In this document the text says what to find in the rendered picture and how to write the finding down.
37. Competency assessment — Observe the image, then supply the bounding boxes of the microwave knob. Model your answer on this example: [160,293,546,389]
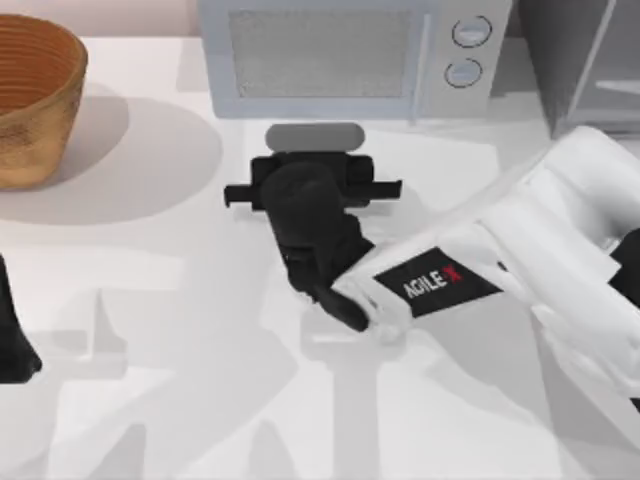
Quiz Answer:
[443,56,485,91]
[451,14,494,49]

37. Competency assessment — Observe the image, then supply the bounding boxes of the pale grey rounded box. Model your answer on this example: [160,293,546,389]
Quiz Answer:
[265,122,366,152]

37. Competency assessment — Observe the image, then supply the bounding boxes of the pale microwave oven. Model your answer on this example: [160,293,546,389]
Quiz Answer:
[195,0,512,127]

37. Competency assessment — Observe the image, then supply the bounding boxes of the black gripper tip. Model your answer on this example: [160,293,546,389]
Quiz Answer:
[0,254,43,386]

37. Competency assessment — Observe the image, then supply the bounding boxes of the microwave door handle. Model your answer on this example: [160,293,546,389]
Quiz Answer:
[409,11,432,126]

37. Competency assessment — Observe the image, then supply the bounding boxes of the brown woven basket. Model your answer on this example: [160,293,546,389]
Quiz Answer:
[0,14,90,191]

